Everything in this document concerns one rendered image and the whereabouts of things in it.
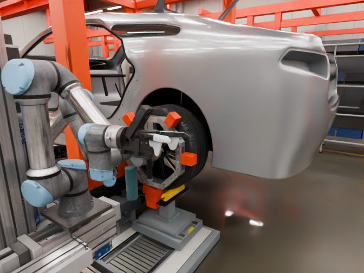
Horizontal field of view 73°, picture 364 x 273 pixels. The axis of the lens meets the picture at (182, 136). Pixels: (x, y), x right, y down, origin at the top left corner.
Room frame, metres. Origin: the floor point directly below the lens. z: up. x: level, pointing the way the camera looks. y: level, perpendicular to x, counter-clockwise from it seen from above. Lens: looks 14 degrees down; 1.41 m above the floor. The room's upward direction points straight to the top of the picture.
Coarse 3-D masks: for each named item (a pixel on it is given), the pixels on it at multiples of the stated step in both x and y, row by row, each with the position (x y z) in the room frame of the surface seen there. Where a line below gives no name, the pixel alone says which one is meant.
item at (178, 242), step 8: (136, 224) 1.85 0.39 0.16; (144, 224) 1.88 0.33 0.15; (192, 224) 1.84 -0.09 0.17; (200, 224) 1.88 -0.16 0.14; (144, 232) 1.81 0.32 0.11; (152, 232) 1.76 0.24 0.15; (160, 232) 1.76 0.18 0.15; (184, 232) 1.76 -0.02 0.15; (192, 232) 1.77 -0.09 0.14; (160, 240) 1.71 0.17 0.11; (168, 240) 1.67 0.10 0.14; (176, 240) 1.63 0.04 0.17; (184, 240) 1.66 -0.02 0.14; (176, 248) 1.63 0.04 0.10
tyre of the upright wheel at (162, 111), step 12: (156, 108) 1.80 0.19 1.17; (168, 108) 1.79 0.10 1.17; (180, 108) 1.86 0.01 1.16; (180, 120) 1.69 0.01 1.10; (192, 120) 1.79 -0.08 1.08; (192, 132) 1.70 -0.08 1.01; (204, 132) 1.80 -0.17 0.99; (192, 144) 1.64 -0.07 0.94; (204, 144) 1.76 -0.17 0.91; (204, 156) 1.75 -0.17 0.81; (192, 168) 1.64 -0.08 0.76; (180, 180) 1.68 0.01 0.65
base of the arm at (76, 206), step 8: (80, 192) 0.97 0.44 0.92; (88, 192) 1.02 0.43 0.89; (64, 200) 0.95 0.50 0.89; (72, 200) 0.95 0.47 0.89; (80, 200) 0.96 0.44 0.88; (88, 200) 0.99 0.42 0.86; (64, 208) 0.94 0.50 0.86; (72, 208) 0.95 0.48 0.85; (80, 208) 0.95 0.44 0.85; (88, 208) 0.98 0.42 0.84; (64, 216) 0.94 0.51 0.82; (72, 216) 0.94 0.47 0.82
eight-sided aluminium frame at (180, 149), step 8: (152, 120) 1.71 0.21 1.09; (160, 120) 1.67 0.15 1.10; (168, 128) 1.63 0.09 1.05; (184, 144) 1.63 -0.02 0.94; (176, 152) 1.60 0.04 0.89; (184, 152) 1.63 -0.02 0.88; (128, 160) 1.85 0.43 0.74; (176, 160) 1.60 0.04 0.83; (136, 168) 1.83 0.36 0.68; (176, 168) 1.60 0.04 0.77; (184, 168) 1.62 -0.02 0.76; (144, 176) 1.82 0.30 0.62; (176, 176) 1.60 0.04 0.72; (152, 184) 1.72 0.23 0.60; (160, 184) 1.68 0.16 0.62; (168, 184) 1.64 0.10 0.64
